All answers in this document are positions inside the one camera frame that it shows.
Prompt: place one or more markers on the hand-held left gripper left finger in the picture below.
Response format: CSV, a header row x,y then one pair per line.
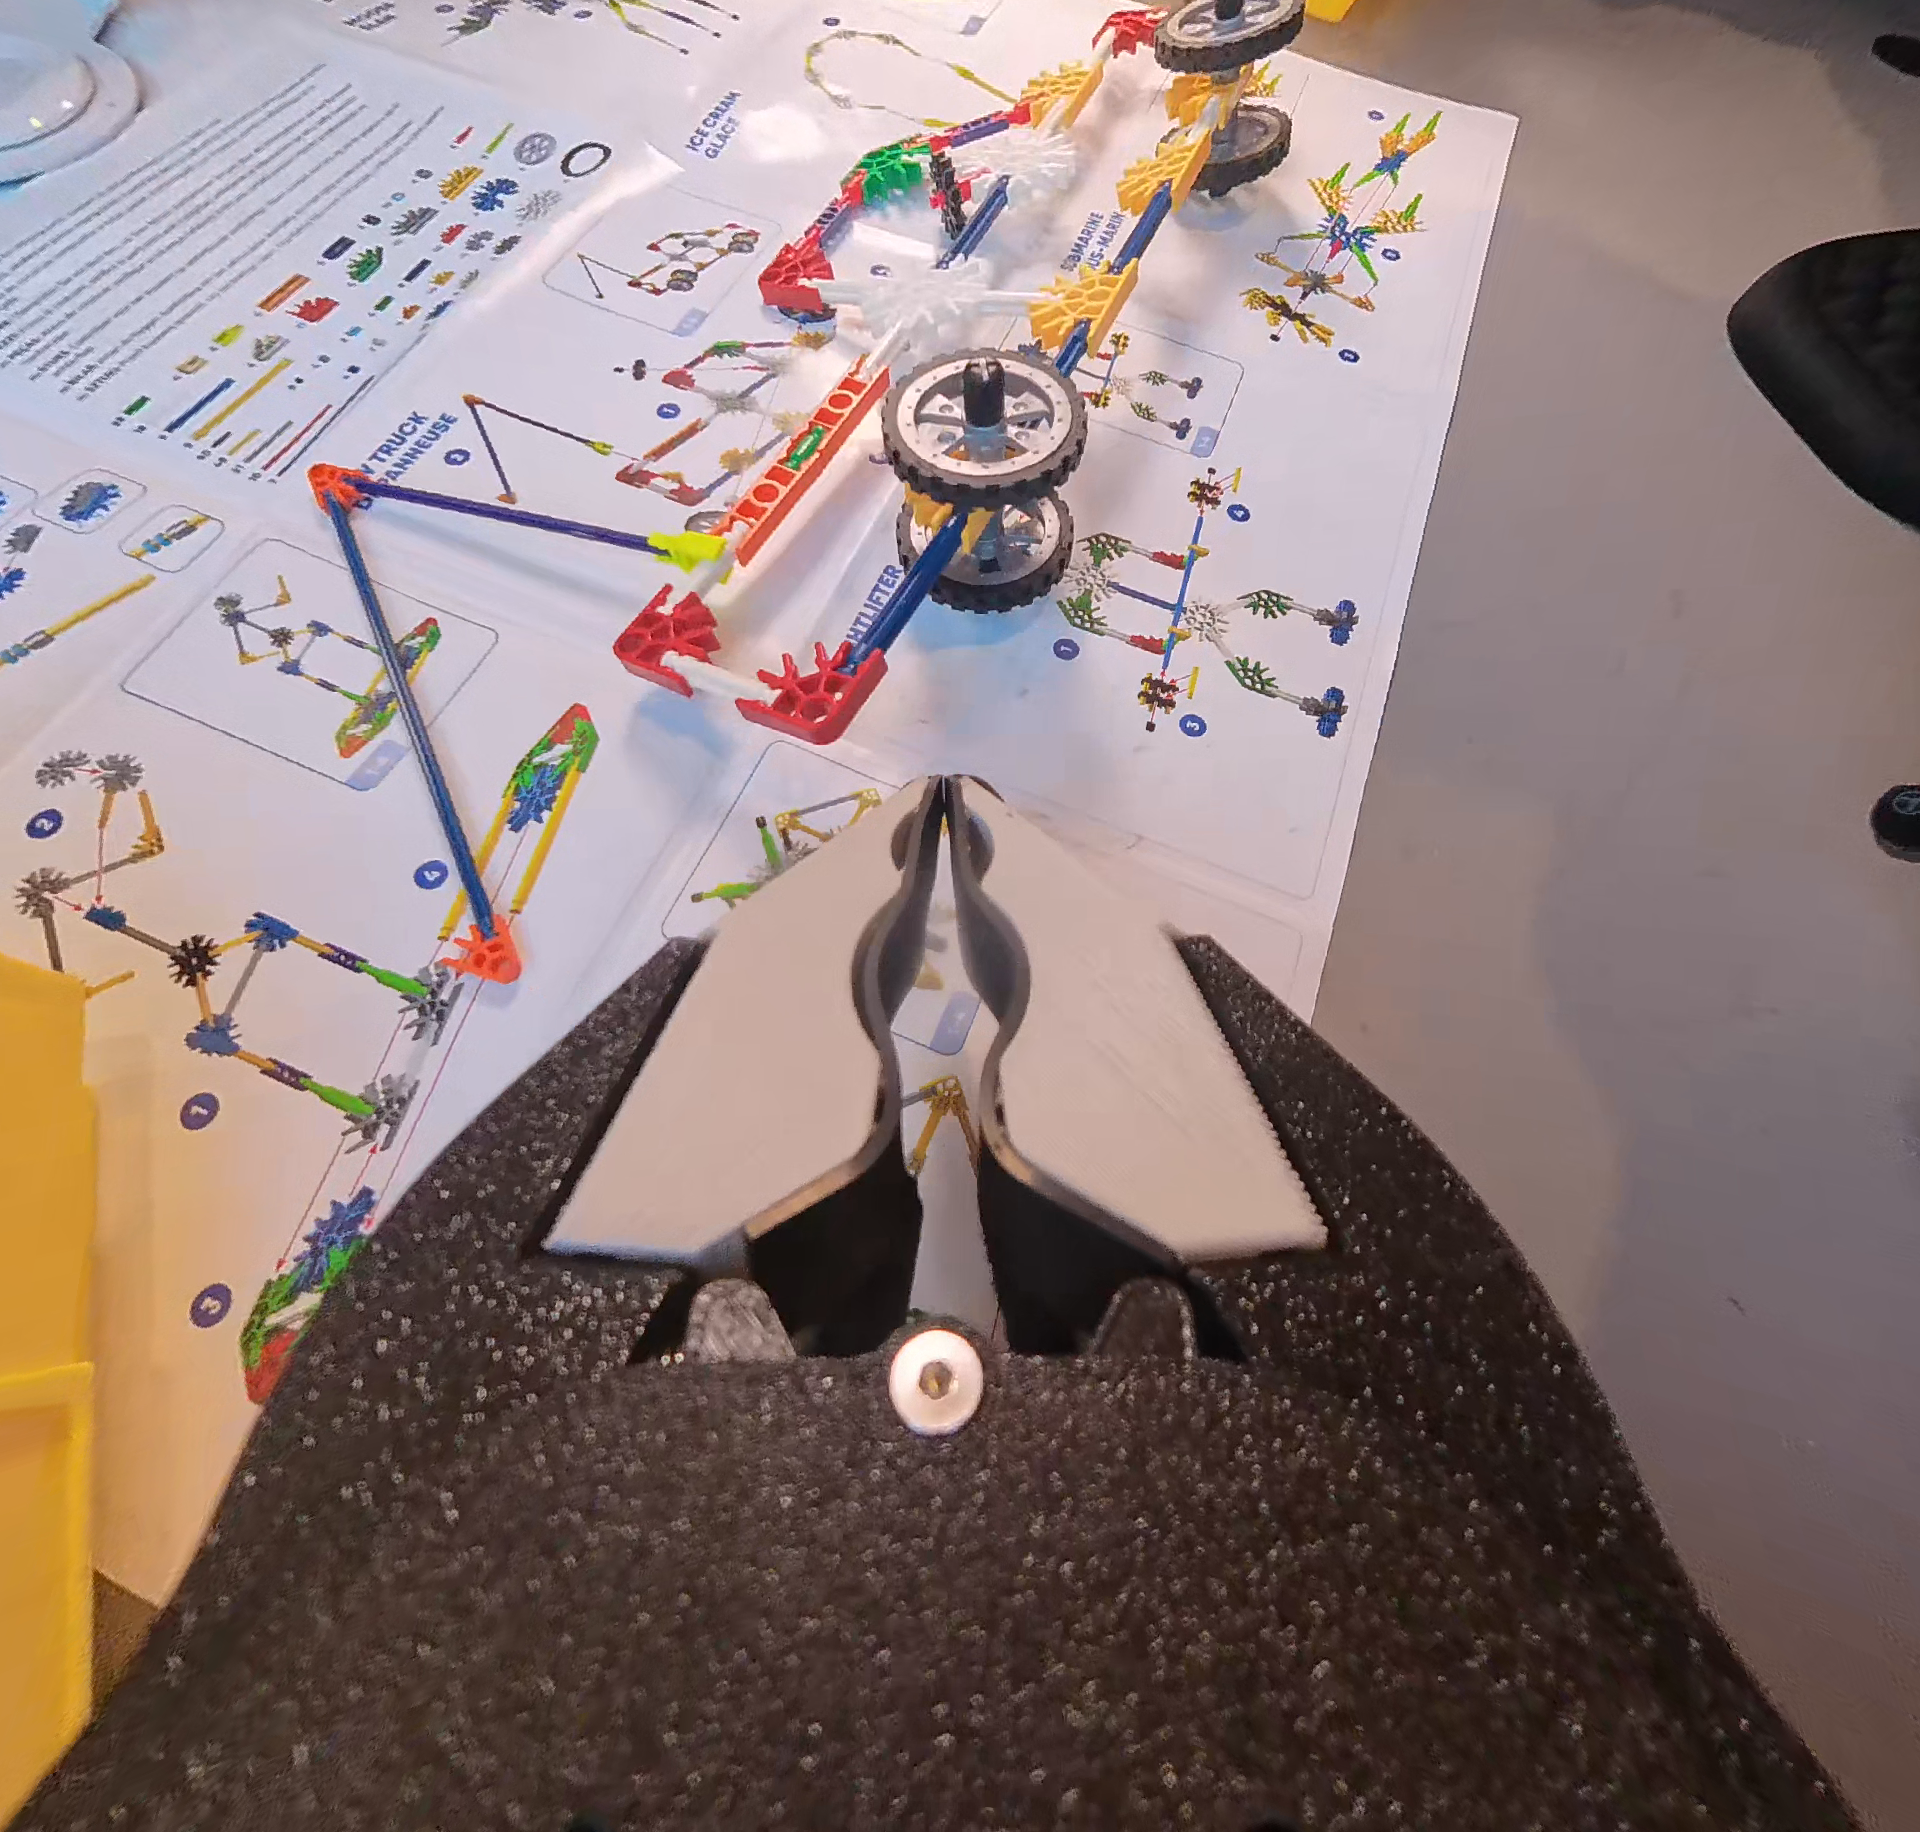
x,y
719,1113

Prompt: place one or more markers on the white instruction sheet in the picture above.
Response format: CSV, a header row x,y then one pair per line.
x,y
362,273

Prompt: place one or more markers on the white stand base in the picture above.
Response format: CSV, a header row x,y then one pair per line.
x,y
47,92

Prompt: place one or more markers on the black snowflake connector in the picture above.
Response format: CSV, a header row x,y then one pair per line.
x,y
947,196

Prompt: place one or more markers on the colourful rod and connector model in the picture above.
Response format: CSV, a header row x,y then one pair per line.
x,y
812,468

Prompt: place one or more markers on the blue rods with orange connector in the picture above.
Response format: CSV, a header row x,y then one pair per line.
x,y
480,953

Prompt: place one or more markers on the grey desk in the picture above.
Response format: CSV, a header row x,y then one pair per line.
x,y
1621,810

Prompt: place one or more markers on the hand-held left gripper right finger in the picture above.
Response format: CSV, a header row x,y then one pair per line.
x,y
1170,1113

